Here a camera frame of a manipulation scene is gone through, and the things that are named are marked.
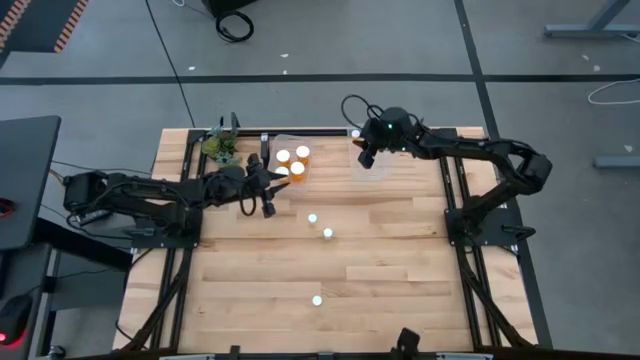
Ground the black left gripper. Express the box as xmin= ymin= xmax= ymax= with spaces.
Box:
xmin=219 ymin=153 xmax=292 ymax=219

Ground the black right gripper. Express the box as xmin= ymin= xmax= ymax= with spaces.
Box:
xmin=356 ymin=106 xmax=419 ymax=170

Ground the clear plastic bin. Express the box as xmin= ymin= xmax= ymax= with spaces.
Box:
xmin=267 ymin=132 xmax=314 ymax=194
xmin=347 ymin=124 xmax=394 ymax=182

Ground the artificial green plant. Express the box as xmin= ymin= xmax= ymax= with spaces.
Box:
xmin=200 ymin=127 xmax=244 ymax=171

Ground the black power adapter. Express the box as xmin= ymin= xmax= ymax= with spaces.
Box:
xmin=74 ymin=209 xmax=114 ymax=226

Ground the black desk leg beam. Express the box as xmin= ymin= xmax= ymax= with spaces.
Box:
xmin=32 ymin=217 xmax=134 ymax=274

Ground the black blocky object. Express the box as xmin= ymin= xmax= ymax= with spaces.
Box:
xmin=394 ymin=327 xmax=422 ymax=360

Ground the grey table foot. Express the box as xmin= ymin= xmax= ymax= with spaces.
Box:
xmin=543 ymin=0 xmax=640 ymax=41
xmin=593 ymin=155 xmax=640 ymax=170

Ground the dark grey desk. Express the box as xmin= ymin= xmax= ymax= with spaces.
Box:
xmin=0 ymin=115 xmax=62 ymax=251

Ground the black mat with orange stripes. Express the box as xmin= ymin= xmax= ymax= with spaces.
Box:
xmin=0 ymin=0 xmax=90 ymax=54

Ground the black aluminium table frame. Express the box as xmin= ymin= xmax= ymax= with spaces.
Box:
xmin=119 ymin=127 xmax=539 ymax=360

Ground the thin black floor cable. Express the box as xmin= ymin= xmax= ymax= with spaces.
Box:
xmin=144 ymin=0 xmax=196 ymax=129

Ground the coiled black cable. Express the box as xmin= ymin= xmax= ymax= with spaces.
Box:
xmin=215 ymin=9 xmax=255 ymax=44

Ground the white floor cable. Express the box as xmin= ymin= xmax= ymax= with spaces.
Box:
xmin=587 ymin=77 xmax=640 ymax=106

